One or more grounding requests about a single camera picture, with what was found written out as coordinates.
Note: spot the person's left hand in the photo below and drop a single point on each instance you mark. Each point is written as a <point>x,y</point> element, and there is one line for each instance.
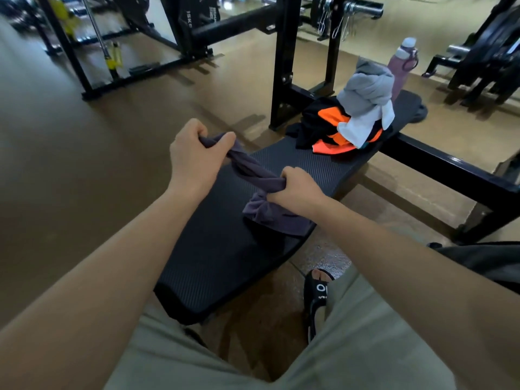
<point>191,158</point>

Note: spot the grey yoga fitness towel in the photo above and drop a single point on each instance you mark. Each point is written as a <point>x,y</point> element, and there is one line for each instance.
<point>365,89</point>

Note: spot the white towel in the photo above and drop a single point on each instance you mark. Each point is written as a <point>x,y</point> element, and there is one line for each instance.
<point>357,131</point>

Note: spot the dark grey backpack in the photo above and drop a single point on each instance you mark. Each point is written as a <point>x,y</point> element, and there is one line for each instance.
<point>479,264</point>

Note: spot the yellow black gym machine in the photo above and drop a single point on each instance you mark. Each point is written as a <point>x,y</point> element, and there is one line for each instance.
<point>61,12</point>

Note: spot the black weight plate white print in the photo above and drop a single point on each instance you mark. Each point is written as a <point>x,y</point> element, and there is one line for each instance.
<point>201,14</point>

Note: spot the purple towel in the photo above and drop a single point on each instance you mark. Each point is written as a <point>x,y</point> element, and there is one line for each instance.
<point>280,223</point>

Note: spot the person's right forearm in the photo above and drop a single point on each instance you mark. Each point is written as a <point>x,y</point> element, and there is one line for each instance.
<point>406,272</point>

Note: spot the rack of black weight plates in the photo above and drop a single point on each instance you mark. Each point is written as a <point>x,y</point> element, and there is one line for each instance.
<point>483,52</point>

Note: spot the person's right hand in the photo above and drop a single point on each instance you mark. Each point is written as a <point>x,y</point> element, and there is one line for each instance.
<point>300,194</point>

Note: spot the black steel bench frame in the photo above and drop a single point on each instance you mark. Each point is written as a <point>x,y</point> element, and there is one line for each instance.
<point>282,77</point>

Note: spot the person's left forearm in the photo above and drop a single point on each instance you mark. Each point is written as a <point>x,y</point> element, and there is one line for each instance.
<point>101,280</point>

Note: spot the yellow safety catch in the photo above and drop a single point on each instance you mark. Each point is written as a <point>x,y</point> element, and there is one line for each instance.
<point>114,56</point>

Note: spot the black power rack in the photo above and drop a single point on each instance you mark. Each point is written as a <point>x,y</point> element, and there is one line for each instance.
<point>227,26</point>

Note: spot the pink water bottle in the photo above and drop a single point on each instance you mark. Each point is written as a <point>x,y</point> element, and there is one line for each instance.
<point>398,73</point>

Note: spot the black ribbed bench pad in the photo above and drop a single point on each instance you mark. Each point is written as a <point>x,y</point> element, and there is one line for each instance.
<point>211,259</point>

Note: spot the black orange jacket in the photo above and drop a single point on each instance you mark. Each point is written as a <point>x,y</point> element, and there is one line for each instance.
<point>313,121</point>

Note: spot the small black weight plate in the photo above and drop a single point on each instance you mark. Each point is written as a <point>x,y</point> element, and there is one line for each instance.
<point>418,113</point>

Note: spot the black right slipper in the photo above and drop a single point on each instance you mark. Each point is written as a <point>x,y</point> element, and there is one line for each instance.
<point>315,292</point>

